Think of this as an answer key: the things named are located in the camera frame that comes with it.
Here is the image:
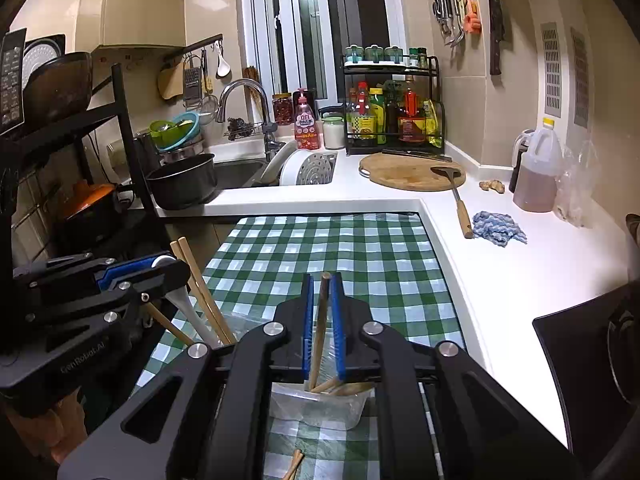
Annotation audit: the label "blue knitted dishcloth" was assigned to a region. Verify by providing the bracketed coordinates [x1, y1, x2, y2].
[471, 210, 528, 248]

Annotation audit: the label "wooden-handled metal spatula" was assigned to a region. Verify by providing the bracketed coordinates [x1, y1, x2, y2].
[430, 165, 475, 240]

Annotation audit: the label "dark scouring pad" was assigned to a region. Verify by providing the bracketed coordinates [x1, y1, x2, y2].
[226, 117, 256, 141]

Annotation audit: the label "stainless steel pot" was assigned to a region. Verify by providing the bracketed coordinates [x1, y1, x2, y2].
[157, 135, 207, 166]

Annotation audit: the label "round wooden cutting board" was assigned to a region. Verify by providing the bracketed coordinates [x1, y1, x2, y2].
[358, 152, 467, 192]

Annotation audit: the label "black cooking pot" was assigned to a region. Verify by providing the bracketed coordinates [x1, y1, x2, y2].
[145, 154, 218, 211]

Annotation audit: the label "hanging cleaver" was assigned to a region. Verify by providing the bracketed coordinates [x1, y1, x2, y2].
[487, 0, 506, 77]

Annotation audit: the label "pink dish soap bottle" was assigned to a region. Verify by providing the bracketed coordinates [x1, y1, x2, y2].
[292, 89, 322, 151]

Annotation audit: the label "row of sauce bottles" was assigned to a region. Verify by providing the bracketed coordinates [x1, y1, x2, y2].
[346, 77, 444, 144]

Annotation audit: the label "black shelf rack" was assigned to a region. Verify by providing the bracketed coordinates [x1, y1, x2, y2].
[0, 64, 171, 261]

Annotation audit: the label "clear plastic utensil container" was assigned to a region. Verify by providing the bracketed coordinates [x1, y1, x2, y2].
[220, 310, 373, 431]

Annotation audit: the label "hanging wooden cutting board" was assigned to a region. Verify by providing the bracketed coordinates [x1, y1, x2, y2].
[157, 62, 184, 101]

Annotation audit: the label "green plastic bowl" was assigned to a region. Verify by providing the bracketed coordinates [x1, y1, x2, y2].
[149, 120, 177, 149]

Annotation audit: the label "orange-handled hanging peeler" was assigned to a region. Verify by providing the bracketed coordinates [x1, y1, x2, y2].
[462, 0, 482, 35]

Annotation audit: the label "white spoon with striped handle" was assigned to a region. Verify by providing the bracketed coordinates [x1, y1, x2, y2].
[151, 255, 221, 348]

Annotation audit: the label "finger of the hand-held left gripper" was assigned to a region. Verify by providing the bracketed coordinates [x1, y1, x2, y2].
[25, 260, 192, 334]
[12, 255, 158, 293]

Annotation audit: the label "green checked tablecloth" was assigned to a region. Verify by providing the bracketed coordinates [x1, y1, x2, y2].
[132, 212, 468, 480]

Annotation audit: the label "plastic jug of cooking oil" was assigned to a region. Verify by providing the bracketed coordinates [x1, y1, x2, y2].
[512, 117, 565, 213]

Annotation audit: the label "blue plastic bowl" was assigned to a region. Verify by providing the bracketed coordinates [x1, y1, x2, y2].
[160, 113, 202, 153]

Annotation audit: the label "black appliance control panel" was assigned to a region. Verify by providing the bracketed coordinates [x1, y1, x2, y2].
[0, 29, 27, 134]

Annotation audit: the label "dark bowl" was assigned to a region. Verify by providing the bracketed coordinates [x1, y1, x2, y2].
[24, 51, 95, 123]

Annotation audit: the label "chrome kitchen faucet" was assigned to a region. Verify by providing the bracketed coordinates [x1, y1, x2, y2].
[216, 79, 279, 161]

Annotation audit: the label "dark brown wooden chopstick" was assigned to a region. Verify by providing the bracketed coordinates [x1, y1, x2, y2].
[307, 271, 332, 392]

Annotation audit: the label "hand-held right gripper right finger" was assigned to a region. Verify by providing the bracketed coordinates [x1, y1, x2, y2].
[330, 272, 586, 480]

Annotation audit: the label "jar of red chillies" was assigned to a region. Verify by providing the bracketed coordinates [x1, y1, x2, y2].
[271, 92, 295, 126]

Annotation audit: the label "clear plastic bag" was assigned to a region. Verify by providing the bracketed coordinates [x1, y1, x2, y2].
[552, 140, 601, 228]

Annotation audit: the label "person's left hand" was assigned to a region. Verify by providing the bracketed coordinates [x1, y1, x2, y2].
[5, 385, 89, 466]

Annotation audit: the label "black hanging rail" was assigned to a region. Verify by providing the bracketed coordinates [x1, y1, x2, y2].
[164, 34, 224, 61]

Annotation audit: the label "grey wall vent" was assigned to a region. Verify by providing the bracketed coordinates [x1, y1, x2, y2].
[540, 22, 561, 113]
[571, 27, 591, 128]

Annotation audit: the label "white perforated steamer plate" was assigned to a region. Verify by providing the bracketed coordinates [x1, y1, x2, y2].
[279, 150, 338, 187]

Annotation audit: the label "hanging metal scissors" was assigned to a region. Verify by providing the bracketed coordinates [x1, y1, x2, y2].
[434, 0, 466, 49]

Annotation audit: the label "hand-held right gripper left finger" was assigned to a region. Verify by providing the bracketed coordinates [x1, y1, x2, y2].
[56, 272, 316, 480]

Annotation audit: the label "orange lidded pot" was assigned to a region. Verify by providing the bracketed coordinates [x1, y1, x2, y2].
[55, 182, 132, 246]

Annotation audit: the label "sliding window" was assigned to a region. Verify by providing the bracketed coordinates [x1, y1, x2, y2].
[240, 0, 407, 106]

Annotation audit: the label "metal mesh strainer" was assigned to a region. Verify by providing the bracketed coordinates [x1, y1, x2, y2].
[200, 50, 221, 126]

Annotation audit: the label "white jar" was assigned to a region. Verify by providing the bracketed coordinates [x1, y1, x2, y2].
[322, 115, 347, 150]

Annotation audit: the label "metal grater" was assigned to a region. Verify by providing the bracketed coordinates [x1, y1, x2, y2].
[182, 56, 204, 108]

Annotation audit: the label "black spice rack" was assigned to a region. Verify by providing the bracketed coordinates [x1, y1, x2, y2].
[342, 55, 446, 156]

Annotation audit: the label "steel sink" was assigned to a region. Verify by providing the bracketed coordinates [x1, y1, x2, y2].
[212, 157, 269, 191]

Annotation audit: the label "black gas stove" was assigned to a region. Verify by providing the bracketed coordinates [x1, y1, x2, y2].
[531, 280, 640, 480]

